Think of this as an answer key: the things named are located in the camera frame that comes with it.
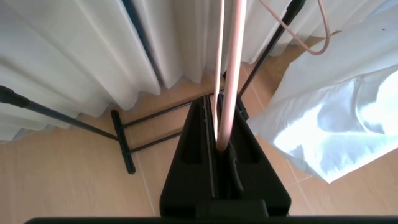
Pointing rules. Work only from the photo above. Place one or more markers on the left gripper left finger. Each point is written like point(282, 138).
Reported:
point(183, 189)

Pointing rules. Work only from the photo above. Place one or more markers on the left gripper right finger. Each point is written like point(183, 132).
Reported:
point(258, 189)

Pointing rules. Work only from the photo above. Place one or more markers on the white printed t-shirt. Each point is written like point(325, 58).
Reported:
point(326, 109)

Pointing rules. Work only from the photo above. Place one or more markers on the black clothes rack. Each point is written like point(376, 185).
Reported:
point(124, 146)

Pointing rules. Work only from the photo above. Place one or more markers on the white curtain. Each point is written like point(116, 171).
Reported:
point(192, 37)
point(62, 56)

